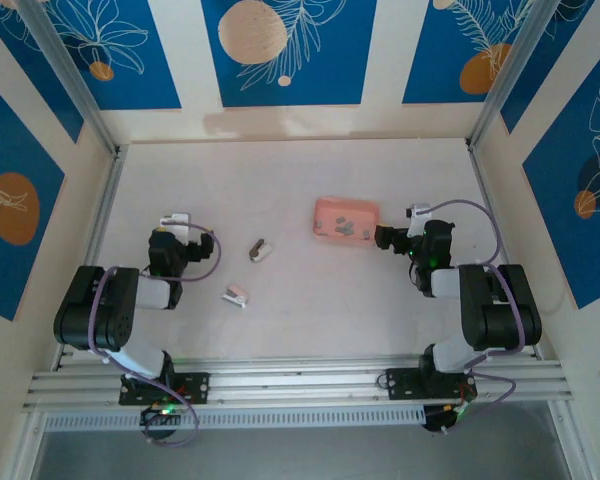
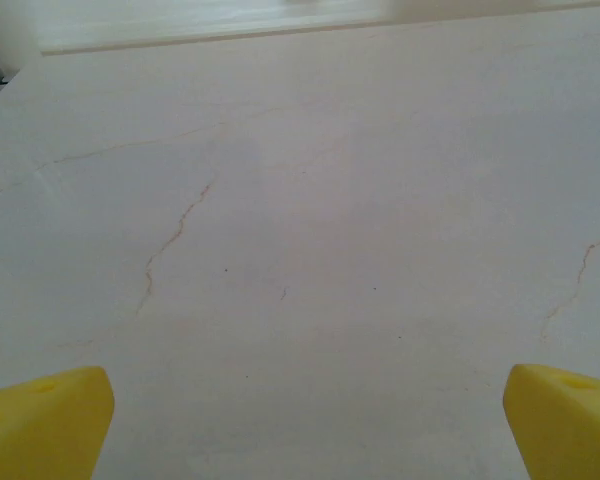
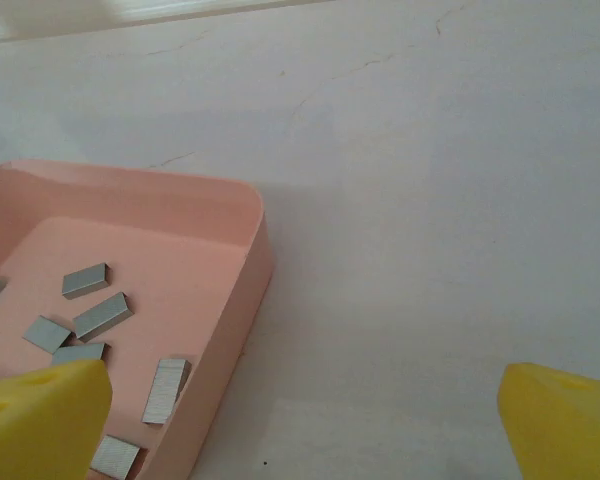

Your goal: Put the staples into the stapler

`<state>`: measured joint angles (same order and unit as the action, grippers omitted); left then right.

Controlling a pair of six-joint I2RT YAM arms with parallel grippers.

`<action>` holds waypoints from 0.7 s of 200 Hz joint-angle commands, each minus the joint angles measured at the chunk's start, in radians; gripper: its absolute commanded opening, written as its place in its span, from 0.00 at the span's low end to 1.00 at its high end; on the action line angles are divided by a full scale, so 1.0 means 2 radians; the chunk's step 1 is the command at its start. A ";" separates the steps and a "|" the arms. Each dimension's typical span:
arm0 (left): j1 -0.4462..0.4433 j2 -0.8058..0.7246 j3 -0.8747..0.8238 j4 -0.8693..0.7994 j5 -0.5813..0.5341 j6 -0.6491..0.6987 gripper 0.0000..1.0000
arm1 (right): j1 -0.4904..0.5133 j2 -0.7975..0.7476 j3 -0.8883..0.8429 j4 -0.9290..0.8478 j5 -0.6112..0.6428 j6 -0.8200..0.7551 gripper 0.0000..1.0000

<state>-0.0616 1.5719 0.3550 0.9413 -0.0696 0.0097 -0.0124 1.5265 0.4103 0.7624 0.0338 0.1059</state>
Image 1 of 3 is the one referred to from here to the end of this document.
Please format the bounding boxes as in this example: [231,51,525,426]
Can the pink mini stapler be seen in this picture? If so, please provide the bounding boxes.
[222,284,247,309]

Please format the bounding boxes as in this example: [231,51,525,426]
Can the grey white clip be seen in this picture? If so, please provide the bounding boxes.
[249,238,275,264]

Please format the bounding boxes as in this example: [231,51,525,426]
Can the pink plastic tray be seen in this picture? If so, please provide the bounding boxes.
[312,197,381,247]

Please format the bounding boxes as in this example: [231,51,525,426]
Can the black controller board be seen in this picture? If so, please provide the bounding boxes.
[138,404,187,442]
[422,402,474,436]

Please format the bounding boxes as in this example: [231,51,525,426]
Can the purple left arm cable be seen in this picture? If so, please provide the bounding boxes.
[88,222,223,447]

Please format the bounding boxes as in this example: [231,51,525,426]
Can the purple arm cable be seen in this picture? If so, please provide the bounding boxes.
[88,222,223,447]
[427,198,526,436]

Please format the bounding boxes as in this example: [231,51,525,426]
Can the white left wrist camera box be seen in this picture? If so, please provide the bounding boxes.
[159,212,191,240]

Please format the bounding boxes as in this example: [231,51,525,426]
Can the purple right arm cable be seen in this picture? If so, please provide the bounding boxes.
[427,198,526,436]

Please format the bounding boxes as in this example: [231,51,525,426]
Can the aluminium side rail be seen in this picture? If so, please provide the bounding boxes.
[466,141,545,361]
[51,143,130,372]

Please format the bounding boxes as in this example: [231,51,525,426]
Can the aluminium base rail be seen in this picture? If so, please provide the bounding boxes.
[22,352,575,415]

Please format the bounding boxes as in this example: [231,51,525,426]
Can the white slotted cable duct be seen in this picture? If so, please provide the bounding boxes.
[42,405,427,433]

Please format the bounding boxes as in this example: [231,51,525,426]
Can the aluminium frame post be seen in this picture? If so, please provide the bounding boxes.
[467,0,569,151]
[15,0,120,157]

